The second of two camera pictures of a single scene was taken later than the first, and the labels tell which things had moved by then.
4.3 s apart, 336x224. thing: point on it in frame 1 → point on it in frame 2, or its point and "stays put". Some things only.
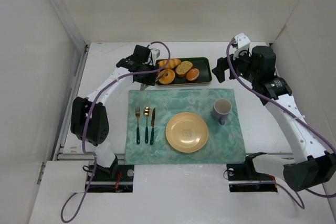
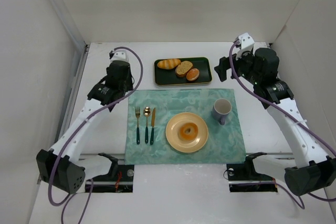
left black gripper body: [148, 77] → [115, 64]
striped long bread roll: [171, 63] stays put
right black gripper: [221, 66] stays put
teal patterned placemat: [149, 111] stays put
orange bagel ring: [168, 79] → [192, 134]
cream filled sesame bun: [192, 74] stays put
